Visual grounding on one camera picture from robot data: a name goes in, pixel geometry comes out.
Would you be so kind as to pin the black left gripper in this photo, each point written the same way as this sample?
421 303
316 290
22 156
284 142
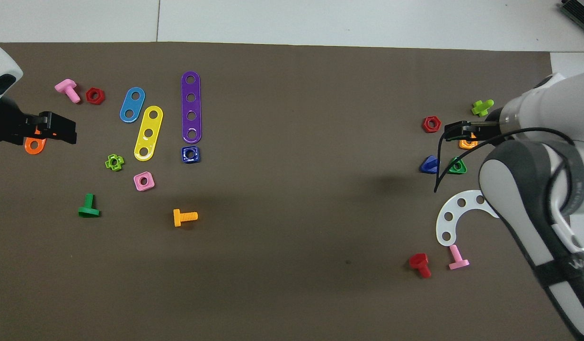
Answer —
8 125

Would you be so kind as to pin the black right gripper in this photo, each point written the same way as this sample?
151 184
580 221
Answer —
491 127

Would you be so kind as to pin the blue triangle-head toy screw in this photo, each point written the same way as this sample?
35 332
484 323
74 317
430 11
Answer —
429 166

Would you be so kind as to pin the blue square toy nut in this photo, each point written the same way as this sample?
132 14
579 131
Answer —
184 160

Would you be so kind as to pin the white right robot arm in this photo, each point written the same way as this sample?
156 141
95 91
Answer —
547 189

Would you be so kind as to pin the orange square toy nut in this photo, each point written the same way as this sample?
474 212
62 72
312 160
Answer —
467 146

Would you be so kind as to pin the lime green cross-head bolt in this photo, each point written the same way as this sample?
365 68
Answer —
481 109

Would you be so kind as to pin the red hexagon toy nut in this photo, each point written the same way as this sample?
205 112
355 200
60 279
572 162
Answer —
425 127
89 99

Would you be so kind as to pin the orange two-hole strip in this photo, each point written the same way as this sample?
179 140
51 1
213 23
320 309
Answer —
30 150

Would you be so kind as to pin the pink toy bolt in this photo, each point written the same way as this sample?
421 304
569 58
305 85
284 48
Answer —
458 263
67 87

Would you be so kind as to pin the green triangle toy nut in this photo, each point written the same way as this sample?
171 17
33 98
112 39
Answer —
452 170

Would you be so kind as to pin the lime green cross nut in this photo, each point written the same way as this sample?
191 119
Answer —
108 163

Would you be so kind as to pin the blue two-hole strip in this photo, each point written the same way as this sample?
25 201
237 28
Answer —
132 104

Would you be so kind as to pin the green toy bolt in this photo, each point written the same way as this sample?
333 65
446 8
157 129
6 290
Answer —
88 208

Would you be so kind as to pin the yellow three-hole strip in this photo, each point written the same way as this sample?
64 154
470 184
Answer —
151 123

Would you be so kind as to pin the white curved perforated plate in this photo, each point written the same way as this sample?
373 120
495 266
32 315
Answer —
446 227

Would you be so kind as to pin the pink square toy nut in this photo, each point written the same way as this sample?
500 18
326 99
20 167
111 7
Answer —
138 185

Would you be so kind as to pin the red hexagon-head toy bolt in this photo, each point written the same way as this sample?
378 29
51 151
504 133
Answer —
419 261

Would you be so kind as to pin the purple four-hole strip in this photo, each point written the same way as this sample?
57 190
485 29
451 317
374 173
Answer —
191 106

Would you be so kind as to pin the orange-yellow toy bolt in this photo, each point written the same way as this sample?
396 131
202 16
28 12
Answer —
183 217

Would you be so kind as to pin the dark ribbed electronic device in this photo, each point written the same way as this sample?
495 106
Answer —
578 9

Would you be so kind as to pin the brown table mat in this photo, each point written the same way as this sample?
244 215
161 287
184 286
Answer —
292 237

